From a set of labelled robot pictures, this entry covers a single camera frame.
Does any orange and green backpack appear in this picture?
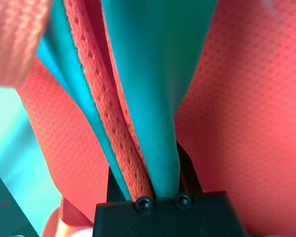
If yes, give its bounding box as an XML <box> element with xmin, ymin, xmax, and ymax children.
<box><xmin>0</xmin><ymin>0</ymin><xmax>296</xmax><ymax>237</ymax></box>

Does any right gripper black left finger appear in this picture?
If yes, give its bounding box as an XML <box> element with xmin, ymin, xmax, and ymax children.
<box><xmin>106</xmin><ymin>166</ymin><xmax>133</xmax><ymax>203</ymax></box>

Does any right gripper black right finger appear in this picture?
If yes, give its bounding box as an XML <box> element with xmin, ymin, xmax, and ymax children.
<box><xmin>176</xmin><ymin>142</ymin><xmax>203</xmax><ymax>195</ymax></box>

